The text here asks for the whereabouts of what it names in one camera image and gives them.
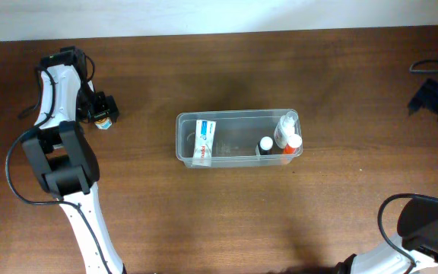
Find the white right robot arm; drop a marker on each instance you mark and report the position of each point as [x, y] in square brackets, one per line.
[414, 246]

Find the clear plastic container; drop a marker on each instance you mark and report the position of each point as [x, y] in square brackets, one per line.
[236, 137]

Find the white spray bottle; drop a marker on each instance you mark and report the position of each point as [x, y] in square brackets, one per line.
[285, 128]

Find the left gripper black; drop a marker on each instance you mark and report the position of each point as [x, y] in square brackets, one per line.
[99, 107]

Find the dark bottle white cap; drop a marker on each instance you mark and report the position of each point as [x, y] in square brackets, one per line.
[264, 146]

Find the white Panadol medicine box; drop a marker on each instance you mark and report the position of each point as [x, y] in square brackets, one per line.
[204, 140]

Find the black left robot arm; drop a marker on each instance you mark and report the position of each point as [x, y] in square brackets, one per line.
[62, 160]

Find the orange tube white cap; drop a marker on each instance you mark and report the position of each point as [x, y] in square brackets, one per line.
[292, 149]

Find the small gold-lid balm jar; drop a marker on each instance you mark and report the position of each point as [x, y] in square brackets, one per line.
[103, 124]

